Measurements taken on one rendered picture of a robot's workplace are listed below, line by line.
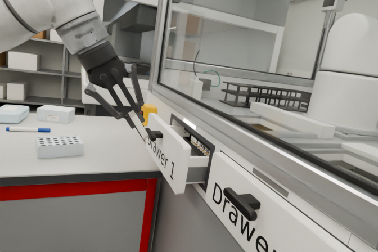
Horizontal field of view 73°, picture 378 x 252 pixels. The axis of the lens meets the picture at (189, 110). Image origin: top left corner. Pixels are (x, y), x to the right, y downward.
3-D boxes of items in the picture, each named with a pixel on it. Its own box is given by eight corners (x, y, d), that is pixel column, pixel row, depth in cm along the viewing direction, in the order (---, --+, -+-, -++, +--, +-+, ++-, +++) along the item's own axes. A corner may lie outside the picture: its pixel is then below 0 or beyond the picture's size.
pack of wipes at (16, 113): (18, 124, 98) (18, 113, 98) (-11, 122, 96) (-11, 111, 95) (30, 115, 112) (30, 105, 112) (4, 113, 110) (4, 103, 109)
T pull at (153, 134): (151, 142, 60) (152, 136, 60) (144, 131, 67) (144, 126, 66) (165, 142, 61) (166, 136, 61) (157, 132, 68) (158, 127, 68)
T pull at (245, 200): (250, 223, 34) (251, 214, 34) (221, 193, 41) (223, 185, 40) (270, 220, 35) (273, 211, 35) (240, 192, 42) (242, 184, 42)
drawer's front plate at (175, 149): (176, 196, 53) (183, 146, 51) (144, 146, 79) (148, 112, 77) (184, 195, 54) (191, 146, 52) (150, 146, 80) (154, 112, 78)
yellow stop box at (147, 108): (142, 126, 93) (144, 107, 92) (138, 120, 99) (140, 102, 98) (155, 126, 95) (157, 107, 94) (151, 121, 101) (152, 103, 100)
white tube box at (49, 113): (36, 120, 107) (36, 108, 106) (45, 115, 115) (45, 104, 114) (68, 124, 109) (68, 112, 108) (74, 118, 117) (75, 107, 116)
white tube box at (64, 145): (37, 158, 73) (37, 146, 72) (35, 148, 80) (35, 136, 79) (82, 154, 80) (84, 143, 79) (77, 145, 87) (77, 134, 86)
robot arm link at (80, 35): (98, 8, 48) (114, 37, 51) (95, 13, 57) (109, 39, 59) (53, 29, 46) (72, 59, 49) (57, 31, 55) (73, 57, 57)
